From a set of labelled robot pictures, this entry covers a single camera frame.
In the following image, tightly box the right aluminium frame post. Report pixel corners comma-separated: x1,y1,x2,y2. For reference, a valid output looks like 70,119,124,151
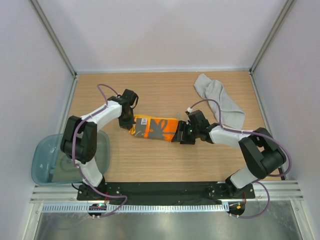
249,0,296,76

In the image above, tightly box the aluminium rail front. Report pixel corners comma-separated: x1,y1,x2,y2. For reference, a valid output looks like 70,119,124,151
29,180,304,204

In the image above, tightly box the orange grey patterned towel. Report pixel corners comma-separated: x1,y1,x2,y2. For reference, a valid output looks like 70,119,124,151
129,114,179,142

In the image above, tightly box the blue translucent plastic tray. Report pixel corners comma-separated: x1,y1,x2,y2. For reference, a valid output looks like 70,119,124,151
31,130,111,186

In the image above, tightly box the left aluminium frame post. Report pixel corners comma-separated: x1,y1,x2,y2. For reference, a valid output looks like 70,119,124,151
28,0,77,79

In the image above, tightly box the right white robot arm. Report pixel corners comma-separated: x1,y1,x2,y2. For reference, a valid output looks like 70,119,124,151
172,110,287,198

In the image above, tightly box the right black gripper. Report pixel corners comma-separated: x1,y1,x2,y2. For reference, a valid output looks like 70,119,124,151
172,120,200,145

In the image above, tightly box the aluminium frame post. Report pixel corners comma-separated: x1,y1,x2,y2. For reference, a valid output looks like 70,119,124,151
28,0,77,79
249,0,296,76

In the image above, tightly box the white slotted cable duct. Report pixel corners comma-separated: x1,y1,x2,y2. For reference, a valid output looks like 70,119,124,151
41,202,229,213

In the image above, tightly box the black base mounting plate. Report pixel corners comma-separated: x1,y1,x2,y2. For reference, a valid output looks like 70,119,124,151
76,180,256,205

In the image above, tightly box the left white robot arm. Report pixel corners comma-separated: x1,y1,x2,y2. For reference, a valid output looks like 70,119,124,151
60,89,139,200

